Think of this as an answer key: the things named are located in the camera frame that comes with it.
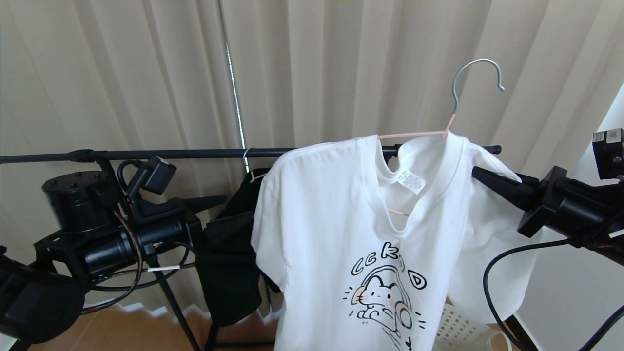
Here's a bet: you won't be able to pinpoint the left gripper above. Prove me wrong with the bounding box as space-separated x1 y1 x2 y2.
80 195 229 282

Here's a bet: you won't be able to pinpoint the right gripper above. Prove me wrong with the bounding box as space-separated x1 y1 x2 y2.
517 166 624 239

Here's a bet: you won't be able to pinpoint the pink clothes hanger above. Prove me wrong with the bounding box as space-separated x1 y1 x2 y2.
378 59 506 218
242 149 270 184

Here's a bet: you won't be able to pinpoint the black shorts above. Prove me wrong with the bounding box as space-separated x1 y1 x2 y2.
195 168 282 328

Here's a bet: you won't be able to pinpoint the white garment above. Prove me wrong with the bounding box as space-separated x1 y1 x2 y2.
251 132 543 351

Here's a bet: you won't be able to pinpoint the black clothes rack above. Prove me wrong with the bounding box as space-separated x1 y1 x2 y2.
0 144 502 351

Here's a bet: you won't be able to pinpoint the white laundry basket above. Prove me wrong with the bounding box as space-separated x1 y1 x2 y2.
433 302 512 351

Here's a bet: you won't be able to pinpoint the beige curtain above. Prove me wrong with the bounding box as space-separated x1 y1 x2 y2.
0 0 624 312

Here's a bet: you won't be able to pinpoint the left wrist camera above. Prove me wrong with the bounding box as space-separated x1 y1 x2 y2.
117 156 182 225

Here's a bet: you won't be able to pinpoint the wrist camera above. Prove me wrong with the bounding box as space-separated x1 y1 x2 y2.
117 156 182 225
592 128 624 181

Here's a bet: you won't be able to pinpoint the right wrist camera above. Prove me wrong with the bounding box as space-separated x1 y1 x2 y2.
592 128 624 181

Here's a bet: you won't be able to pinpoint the black cable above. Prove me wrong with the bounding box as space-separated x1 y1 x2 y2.
89 241 192 293
483 238 624 351

